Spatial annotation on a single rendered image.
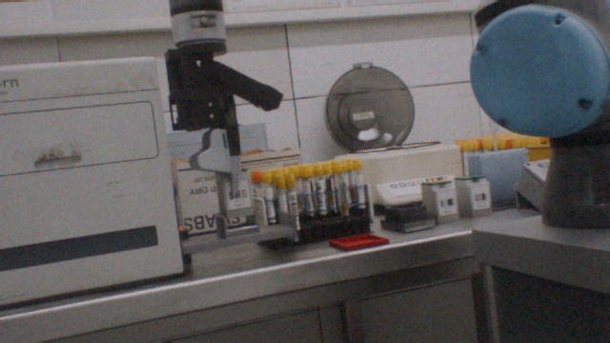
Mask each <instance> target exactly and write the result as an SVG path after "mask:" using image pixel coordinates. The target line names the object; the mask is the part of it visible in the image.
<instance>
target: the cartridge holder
mask: <svg viewBox="0 0 610 343"><path fill-rule="evenodd" d="M384 212H385V219H382V220H379V221H380V227H382V228H384V229H392V230H396V231H402V232H413V231H416V230H422V229H425V230H428V229H432V228H433V227H434V226H435V220H434V219H428V218H427V210H426V205H422V204H416V203H407V204H399V205H394V206H388V207H384Z"/></svg>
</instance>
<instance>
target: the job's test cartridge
mask: <svg viewBox="0 0 610 343"><path fill-rule="evenodd" d="M215 183H216V190H217V198H218V206H219V214H220V215H222V216H224V217H225V218H226V219H232V218H238V217H245V216H251V215H254V203H253V196H252V188H251V180H250V176H248V172H247V171H244V172H242V173H241V183H240V186H239V189H238V192H237V193H233V194H232V192H231V186H230V179H229V174H216V175H215Z"/></svg>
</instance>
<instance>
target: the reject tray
mask: <svg viewBox="0 0 610 343"><path fill-rule="evenodd" d="M385 244H389V238H385V237H381V236H377V235H373V234H363V235H358V236H352V237H346V238H340V239H335V240H329V246H331V247H334V248H338V249H341V250H343V251H346V252H348V251H353V250H359V249H364V248H369V247H374V246H379V245H385Z"/></svg>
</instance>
